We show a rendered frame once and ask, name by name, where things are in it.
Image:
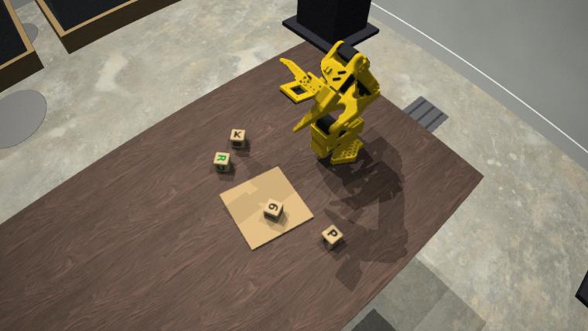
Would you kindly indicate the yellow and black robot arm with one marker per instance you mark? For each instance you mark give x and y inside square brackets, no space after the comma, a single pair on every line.
[338,66]

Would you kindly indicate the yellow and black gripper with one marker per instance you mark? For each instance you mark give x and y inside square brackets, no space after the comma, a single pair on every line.
[325,97]

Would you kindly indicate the beige flat mat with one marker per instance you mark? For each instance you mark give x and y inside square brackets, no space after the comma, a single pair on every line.
[247,201]

